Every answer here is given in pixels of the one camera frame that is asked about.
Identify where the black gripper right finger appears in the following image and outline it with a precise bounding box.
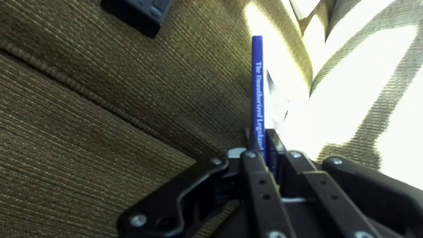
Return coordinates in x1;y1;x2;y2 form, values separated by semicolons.
268;128;423;238

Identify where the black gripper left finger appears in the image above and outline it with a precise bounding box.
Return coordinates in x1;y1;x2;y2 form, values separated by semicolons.
116;127;299;238

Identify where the blue book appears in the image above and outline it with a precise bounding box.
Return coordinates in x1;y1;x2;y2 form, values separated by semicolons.
250;35;292;171

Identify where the yellow grey wave pillow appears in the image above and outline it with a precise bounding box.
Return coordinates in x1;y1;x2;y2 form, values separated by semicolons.
282;0;423;192

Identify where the brown sofa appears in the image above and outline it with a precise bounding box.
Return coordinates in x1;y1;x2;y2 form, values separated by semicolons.
0;0;336;238

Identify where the black remote control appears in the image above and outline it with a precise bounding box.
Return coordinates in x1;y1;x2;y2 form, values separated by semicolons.
99;0;176;40

